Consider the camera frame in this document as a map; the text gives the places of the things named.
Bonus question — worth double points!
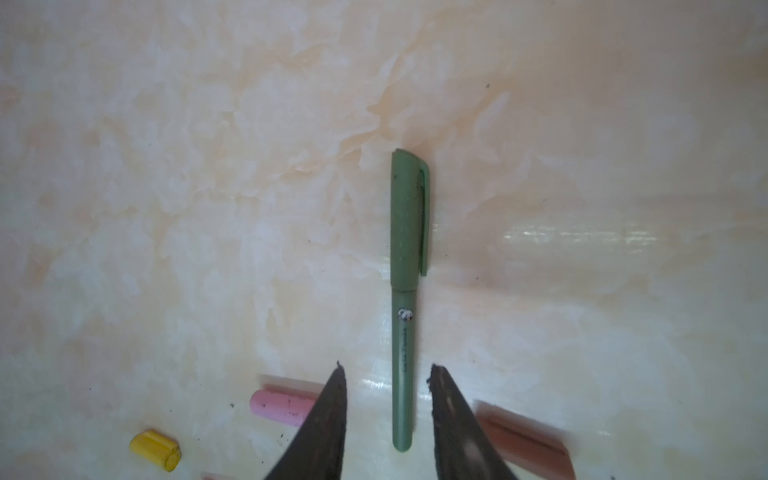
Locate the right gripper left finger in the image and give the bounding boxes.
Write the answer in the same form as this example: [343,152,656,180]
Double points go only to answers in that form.
[265,363,348,480]

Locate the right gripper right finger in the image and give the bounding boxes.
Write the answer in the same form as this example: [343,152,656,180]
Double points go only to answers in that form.
[428,364,518,480]

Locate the green pen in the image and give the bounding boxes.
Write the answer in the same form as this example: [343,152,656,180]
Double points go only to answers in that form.
[390,149,431,452]

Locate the pink pen cap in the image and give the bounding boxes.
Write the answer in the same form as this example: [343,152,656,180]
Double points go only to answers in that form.
[249,375,324,427]

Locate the yellow pen cap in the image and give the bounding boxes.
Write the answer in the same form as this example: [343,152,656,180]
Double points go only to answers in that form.
[129,429,182,472]

